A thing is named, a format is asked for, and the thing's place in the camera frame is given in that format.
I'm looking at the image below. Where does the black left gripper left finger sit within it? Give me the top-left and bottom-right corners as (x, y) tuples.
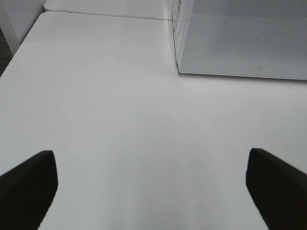
(0, 150), (58, 230)

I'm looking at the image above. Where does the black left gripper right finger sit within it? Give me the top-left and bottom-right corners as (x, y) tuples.
(246, 148), (307, 230)

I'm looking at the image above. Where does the white microwave door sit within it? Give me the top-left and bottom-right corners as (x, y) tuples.
(178, 0), (307, 80)

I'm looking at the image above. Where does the white microwave oven body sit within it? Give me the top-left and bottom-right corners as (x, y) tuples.
(171, 0), (194, 67)

